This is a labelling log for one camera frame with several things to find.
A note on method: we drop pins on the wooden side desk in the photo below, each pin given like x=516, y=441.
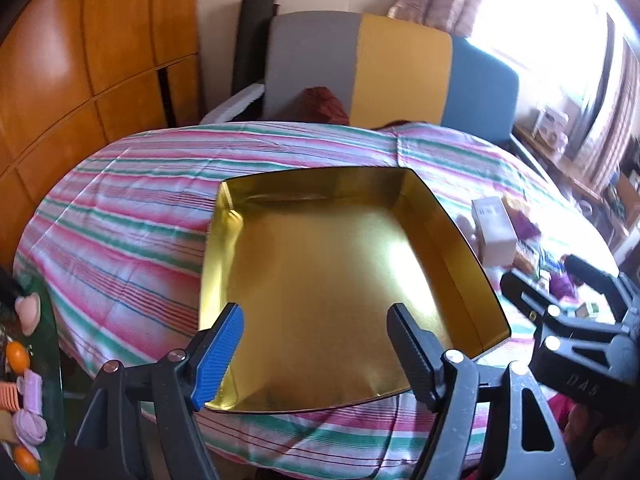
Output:
x=555, y=165

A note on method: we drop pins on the wooden cabinet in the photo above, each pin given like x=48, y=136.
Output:
x=75, y=60

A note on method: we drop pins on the white printed carton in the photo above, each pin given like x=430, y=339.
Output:
x=550, y=127

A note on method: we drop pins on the orange toy fruit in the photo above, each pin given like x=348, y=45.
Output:
x=27, y=460
x=18, y=357

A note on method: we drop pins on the black rolled mat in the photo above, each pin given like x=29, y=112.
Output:
x=250, y=45

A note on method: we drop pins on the dark red cushion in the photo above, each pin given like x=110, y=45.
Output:
x=322, y=105

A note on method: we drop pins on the pink heart toy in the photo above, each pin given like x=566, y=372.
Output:
x=27, y=312

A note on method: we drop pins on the purple packet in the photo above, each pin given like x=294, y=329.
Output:
x=526, y=224
x=563, y=285

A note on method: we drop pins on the striped tablecloth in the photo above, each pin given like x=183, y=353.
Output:
x=125, y=235

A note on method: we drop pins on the lilac toy piece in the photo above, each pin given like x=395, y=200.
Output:
x=31, y=390
x=30, y=427

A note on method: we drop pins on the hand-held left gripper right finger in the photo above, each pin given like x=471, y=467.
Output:
x=410, y=350

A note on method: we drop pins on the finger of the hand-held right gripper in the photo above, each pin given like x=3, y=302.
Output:
x=592, y=270
x=520, y=290

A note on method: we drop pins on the maroon box with gold interior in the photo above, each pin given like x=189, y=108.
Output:
x=325, y=285

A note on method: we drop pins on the striped side curtain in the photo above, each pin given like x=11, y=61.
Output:
x=615, y=110

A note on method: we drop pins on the white carton box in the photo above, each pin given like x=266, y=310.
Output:
x=492, y=230

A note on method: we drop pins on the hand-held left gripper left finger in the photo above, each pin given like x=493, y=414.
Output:
x=220, y=360

